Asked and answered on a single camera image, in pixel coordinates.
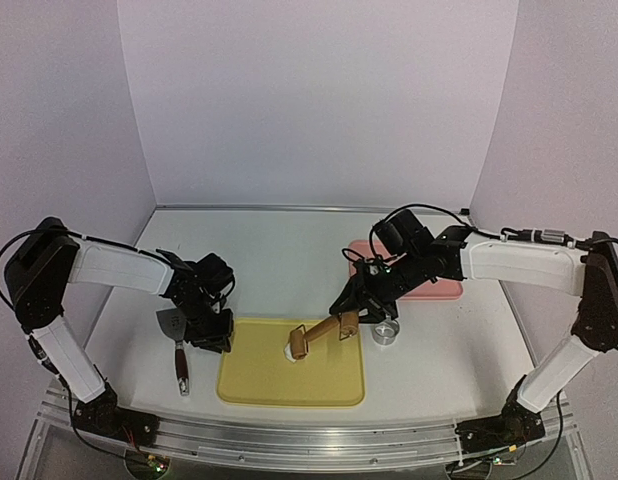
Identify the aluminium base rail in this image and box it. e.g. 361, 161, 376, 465
16, 389, 590, 480

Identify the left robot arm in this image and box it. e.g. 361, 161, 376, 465
0, 216, 236, 447

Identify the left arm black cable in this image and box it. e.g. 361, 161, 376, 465
0, 227, 85, 311

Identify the white dough lump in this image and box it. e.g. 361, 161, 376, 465
283, 343, 296, 363

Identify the round metal cutter ring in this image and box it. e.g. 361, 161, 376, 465
372, 320, 401, 347

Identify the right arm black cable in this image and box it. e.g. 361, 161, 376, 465
371, 202, 618, 356

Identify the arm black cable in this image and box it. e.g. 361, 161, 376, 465
371, 202, 618, 356
0, 227, 85, 311

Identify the metal scraper with wooden handle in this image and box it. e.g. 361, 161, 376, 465
156, 308, 190, 397

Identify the yellow plastic tray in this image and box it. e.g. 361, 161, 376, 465
216, 317, 366, 408

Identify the wooden double-ended rolling pin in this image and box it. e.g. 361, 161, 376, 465
287, 312, 359, 361

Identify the pink plastic tray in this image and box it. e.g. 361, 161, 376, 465
348, 240, 464, 302

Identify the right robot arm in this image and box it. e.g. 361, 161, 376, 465
329, 204, 618, 454

